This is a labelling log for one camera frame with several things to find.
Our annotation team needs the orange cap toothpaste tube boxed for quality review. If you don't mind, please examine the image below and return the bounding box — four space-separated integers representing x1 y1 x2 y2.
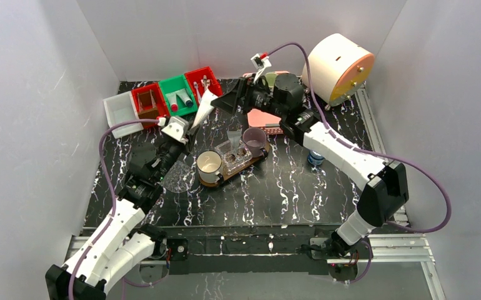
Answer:
190 89 218 129

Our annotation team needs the white ribbed mug black rim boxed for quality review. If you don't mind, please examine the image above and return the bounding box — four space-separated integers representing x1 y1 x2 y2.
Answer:
196 151 222 184

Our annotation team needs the purple mug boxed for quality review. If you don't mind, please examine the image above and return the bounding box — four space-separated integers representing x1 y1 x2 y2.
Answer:
242 127 268 158

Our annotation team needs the clear textured square holder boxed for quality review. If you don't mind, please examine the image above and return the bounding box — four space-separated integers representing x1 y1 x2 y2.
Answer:
214 141 253 177

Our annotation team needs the black cap toothpaste tube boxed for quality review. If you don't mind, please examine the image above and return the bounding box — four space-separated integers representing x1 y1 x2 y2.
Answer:
227 130 242 150

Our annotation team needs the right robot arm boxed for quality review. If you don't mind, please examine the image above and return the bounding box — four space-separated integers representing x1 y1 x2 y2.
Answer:
211 73 409 256

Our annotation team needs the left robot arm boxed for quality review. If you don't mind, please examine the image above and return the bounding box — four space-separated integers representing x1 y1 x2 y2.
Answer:
45 141 185 299

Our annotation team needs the blue cap toothpaste tube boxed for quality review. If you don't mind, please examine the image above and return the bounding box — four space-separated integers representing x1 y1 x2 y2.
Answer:
177 89 194 108

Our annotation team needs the pink cap toothpaste tube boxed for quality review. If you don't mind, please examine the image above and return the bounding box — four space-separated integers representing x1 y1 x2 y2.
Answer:
166 92 179 113

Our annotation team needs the brown oval wooden tray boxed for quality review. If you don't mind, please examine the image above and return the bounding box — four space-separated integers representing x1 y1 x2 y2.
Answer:
196 141 269 188

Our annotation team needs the green mug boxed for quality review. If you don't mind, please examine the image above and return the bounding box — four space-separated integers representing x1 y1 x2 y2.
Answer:
265 72 277 89

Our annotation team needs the pink perforated basket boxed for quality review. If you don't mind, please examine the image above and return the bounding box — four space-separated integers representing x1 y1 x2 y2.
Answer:
245 72 304 134

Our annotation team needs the left red plastic bin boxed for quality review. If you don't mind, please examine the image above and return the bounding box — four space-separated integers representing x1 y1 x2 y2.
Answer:
131 82 170 118

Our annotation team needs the red plastic bin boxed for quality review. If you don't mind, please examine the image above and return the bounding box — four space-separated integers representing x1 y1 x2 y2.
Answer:
184 66 223 105
131 82 170 118

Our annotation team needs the right red plastic bin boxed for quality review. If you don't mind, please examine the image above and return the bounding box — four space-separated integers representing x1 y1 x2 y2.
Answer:
184 66 223 105

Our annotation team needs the brown wooden holder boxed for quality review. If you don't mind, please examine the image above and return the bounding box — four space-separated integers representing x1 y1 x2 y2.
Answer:
137 91 160 119

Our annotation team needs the white plastic bin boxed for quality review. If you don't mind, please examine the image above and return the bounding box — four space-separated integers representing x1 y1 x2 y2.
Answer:
103 91 144 138

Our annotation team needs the green plastic bin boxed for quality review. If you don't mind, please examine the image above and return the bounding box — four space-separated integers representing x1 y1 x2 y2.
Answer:
159 74 197 116

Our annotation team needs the white cylindrical appliance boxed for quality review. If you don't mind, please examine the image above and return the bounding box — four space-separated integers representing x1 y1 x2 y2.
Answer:
302 33 375 107

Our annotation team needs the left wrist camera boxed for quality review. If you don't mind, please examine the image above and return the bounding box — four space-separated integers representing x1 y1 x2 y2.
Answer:
161 116 190 144

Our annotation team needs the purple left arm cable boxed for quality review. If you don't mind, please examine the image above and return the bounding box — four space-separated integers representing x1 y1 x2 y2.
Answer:
67 119 161 300

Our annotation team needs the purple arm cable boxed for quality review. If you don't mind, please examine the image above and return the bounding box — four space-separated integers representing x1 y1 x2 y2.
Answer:
265 42 452 284
67 119 161 300

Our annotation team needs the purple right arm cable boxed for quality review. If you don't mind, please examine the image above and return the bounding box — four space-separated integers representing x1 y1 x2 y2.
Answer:
265 42 452 284

